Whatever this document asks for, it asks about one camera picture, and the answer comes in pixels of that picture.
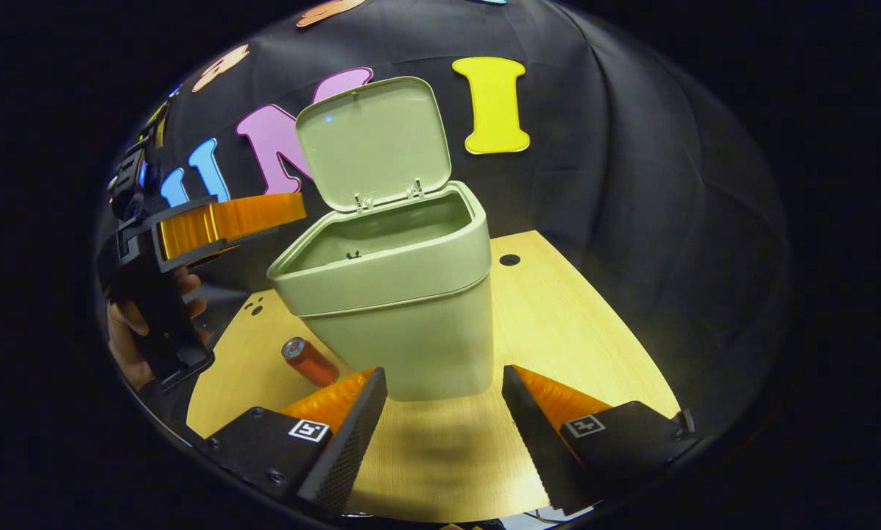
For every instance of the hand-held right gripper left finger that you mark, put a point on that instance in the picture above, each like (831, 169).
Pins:
(348, 442)

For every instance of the wooden desktop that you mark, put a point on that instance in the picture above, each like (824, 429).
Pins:
(558, 331)

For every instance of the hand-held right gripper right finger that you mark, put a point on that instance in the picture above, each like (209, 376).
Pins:
(539, 442)

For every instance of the green desktop garbage bin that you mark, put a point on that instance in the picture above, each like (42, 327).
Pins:
(411, 331)

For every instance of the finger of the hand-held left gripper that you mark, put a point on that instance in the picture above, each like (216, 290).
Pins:
(249, 213)

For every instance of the red pop can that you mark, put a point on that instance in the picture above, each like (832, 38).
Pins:
(311, 361)

